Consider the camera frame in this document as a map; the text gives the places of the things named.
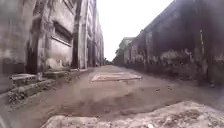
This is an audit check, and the flat concrete slab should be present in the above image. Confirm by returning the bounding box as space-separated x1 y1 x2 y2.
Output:
90 72 143 83

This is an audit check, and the pale distant building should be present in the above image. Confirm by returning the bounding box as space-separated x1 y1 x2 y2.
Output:
114 36 136 58

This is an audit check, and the brown dirt road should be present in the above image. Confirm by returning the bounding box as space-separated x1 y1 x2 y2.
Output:
0 64 224 128

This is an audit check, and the grey weathered building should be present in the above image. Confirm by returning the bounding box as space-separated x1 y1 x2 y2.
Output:
0 0 105 95

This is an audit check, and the pale broken concrete slab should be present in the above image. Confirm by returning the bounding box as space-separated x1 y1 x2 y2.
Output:
39 100 224 128

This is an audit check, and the row of stone blocks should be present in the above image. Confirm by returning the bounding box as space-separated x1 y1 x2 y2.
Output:
6 67 92 105

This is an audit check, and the long grey weathered wall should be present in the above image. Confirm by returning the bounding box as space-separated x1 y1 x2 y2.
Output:
112 0 224 88

